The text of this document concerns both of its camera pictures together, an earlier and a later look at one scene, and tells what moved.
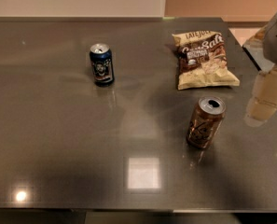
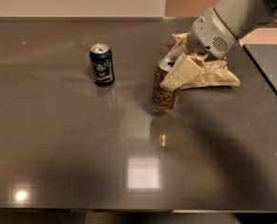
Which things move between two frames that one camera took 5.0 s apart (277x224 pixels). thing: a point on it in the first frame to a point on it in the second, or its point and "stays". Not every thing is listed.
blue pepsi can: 103,67 stays
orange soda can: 206,118 to 163,97
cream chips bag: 201,61 stays
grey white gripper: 276,42 to 207,35
